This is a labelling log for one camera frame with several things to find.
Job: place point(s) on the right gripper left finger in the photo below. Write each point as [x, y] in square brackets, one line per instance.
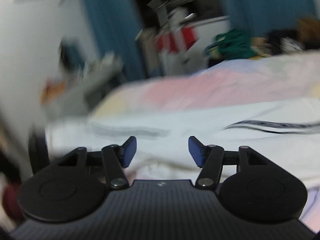
[116, 158]

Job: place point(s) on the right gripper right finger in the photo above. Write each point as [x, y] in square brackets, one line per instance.
[209, 158]

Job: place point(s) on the green garment pile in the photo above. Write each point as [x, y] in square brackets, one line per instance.
[234, 44]

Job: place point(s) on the pastel rainbow bed quilt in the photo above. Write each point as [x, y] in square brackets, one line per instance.
[270, 105]

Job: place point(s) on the metal drying rack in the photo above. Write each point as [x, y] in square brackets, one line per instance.
[167, 15]

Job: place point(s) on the red cloth on rack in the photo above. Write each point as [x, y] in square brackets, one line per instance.
[177, 41]

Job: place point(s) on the blue curtain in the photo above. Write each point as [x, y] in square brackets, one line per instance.
[115, 25]

